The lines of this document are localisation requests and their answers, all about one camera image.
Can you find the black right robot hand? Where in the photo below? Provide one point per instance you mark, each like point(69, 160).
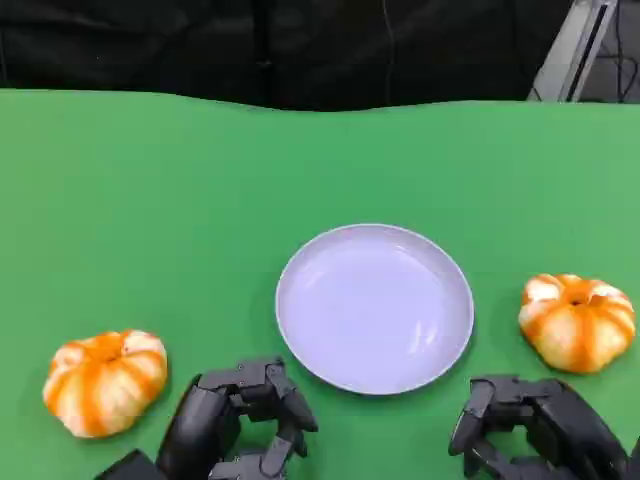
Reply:
point(560, 425)

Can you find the lilac plate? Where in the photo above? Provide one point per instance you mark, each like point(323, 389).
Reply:
point(372, 315)

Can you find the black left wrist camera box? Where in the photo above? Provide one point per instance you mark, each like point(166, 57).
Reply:
point(131, 468)

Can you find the black backdrop curtain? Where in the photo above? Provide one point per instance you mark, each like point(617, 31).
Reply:
point(200, 45)

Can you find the aluminium frame post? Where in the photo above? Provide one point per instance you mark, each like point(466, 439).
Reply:
point(575, 50)

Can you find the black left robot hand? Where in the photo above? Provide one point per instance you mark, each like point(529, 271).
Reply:
point(200, 425)

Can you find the orange white toy bread roll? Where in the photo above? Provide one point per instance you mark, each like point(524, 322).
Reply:
point(105, 385)
point(575, 330)

